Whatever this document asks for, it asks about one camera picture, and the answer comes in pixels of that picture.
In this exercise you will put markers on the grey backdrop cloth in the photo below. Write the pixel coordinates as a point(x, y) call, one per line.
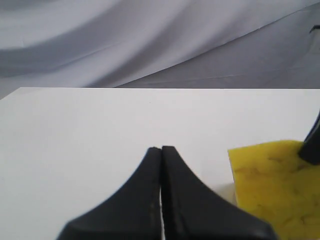
point(159, 44)

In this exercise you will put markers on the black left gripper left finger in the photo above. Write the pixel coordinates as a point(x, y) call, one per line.
point(133, 212)

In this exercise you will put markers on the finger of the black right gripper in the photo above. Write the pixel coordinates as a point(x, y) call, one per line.
point(192, 211)

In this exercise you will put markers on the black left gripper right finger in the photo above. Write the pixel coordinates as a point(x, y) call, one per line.
point(310, 149)

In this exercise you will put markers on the yellow sponge block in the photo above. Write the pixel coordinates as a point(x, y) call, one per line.
point(274, 184)

